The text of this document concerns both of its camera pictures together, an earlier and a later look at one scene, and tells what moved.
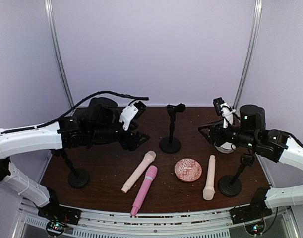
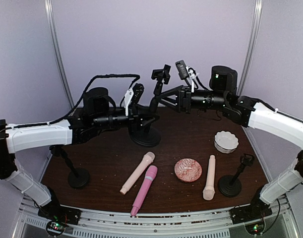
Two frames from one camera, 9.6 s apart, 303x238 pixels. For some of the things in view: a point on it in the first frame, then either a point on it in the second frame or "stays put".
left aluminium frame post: x=50 y=21 stays put
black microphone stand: x=171 y=144 to x=151 y=136
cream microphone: x=150 y=157 stays put
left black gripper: x=131 y=140 to x=135 y=118
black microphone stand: x=229 y=185 stays put
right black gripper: x=214 y=133 to x=185 y=99
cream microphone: x=209 y=191 stays put
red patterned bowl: x=188 y=169 stays put
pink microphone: x=151 y=173 stays put
